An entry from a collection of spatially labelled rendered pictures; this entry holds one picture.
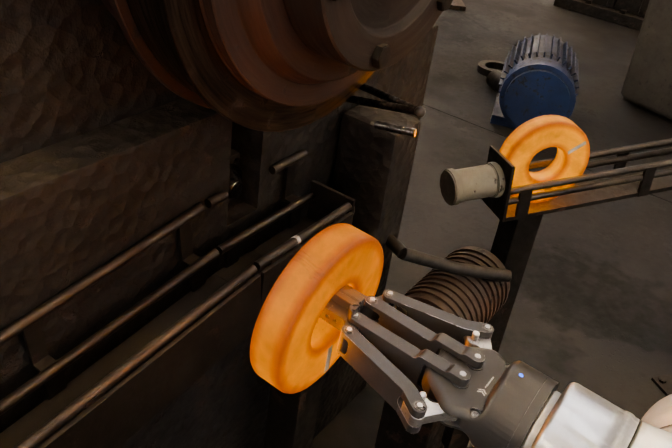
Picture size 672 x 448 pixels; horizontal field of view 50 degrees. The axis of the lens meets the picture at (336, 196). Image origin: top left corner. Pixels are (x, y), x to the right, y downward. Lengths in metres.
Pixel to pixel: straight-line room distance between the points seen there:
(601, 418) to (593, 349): 1.50
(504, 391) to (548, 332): 1.49
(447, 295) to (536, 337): 0.86
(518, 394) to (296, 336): 0.18
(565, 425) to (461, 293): 0.67
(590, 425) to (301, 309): 0.22
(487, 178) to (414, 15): 0.47
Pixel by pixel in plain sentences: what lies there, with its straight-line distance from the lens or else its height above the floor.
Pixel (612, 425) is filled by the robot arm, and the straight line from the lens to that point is 0.56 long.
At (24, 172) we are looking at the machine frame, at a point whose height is 0.87.
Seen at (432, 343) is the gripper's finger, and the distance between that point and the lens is 0.61.
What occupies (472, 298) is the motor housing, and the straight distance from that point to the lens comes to 1.21.
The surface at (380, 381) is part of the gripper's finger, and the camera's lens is 0.58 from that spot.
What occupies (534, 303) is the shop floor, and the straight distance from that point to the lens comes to 2.13.
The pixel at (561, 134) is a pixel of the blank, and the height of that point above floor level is 0.76.
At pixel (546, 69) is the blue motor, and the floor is 0.32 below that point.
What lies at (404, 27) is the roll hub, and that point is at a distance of 0.77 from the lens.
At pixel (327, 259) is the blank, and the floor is 0.90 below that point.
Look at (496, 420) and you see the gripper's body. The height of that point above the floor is 0.85.
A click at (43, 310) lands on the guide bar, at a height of 0.74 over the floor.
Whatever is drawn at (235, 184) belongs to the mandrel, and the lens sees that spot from 0.96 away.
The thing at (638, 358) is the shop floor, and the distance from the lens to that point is 2.09.
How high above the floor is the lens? 1.25
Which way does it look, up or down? 31 degrees down
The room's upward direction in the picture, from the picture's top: 8 degrees clockwise
